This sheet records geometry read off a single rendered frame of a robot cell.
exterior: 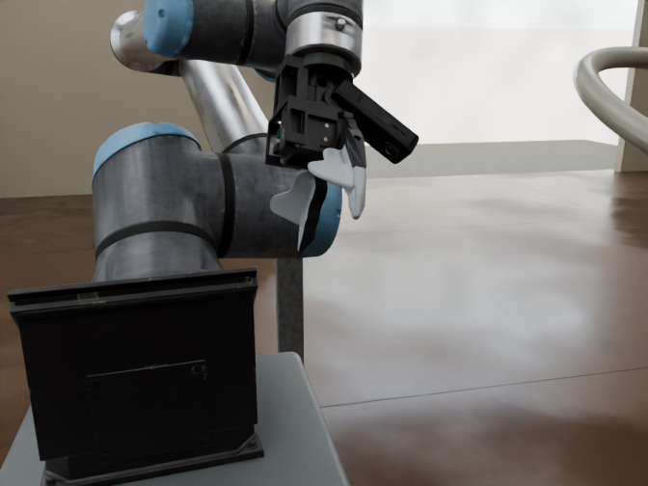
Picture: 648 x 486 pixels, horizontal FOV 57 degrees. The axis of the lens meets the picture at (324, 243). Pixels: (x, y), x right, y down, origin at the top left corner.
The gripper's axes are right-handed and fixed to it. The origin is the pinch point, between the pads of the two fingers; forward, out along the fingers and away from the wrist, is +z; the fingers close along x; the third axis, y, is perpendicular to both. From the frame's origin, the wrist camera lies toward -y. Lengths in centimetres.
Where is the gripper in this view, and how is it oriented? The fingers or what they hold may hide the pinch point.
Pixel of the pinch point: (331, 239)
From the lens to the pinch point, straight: 64.3
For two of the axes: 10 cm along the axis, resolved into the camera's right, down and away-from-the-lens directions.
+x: 3.9, -2.3, -8.9
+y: -9.2, -1.5, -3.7
